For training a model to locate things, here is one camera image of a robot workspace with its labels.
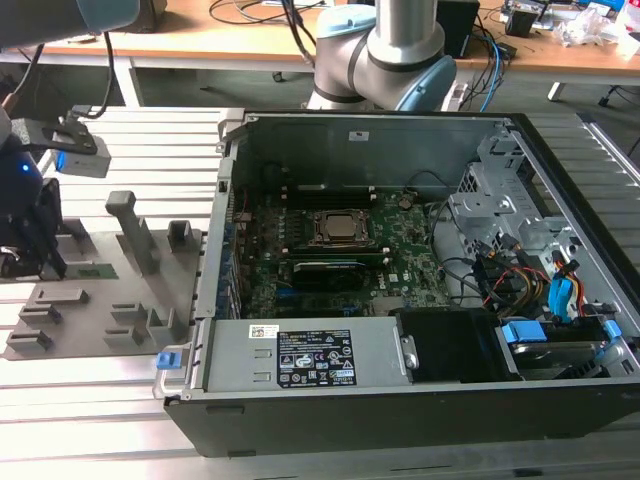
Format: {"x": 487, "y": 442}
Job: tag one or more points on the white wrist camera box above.
{"x": 85, "y": 162}

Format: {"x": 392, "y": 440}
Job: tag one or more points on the silver coin battery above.
{"x": 405, "y": 202}

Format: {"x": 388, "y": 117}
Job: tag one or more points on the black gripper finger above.
{"x": 52, "y": 250}

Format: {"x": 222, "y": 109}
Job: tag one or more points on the wooden desk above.
{"x": 200, "y": 45}

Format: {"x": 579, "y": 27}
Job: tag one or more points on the green RAM stick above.
{"x": 95, "y": 273}

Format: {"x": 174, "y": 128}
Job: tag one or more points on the hard disk in blue carrier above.
{"x": 550, "y": 350}

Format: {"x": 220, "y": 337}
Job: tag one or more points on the green Dell motherboard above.
{"x": 415, "y": 260}

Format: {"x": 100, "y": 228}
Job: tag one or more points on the small black box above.
{"x": 520, "y": 22}

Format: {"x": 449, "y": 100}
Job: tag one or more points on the CPU socket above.
{"x": 345, "y": 244}

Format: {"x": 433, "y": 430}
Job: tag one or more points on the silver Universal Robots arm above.
{"x": 405, "y": 30}

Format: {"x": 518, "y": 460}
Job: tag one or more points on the grey parts rack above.
{"x": 165, "y": 280}

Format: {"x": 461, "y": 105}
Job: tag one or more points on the silver chipset heatsink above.
{"x": 386, "y": 306}

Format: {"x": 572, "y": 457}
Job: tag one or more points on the grey power supply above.
{"x": 240, "y": 350}

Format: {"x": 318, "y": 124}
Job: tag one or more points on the tall black box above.
{"x": 462, "y": 25}

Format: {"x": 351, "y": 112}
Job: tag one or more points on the clear plastic bag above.
{"x": 585, "y": 25}

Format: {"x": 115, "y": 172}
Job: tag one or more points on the black NVIDIA graphics card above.
{"x": 327, "y": 277}

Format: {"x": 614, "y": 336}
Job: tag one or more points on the blue case latch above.
{"x": 167, "y": 361}

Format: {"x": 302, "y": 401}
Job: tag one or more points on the black open PC case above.
{"x": 350, "y": 430}

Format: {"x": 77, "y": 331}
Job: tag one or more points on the metal drive cage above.
{"x": 480, "y": 205}

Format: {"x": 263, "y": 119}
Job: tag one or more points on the silver CPU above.
{"x": 346, "y": 226}

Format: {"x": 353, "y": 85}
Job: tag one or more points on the white power strip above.
{"x": 456, "y": 95}

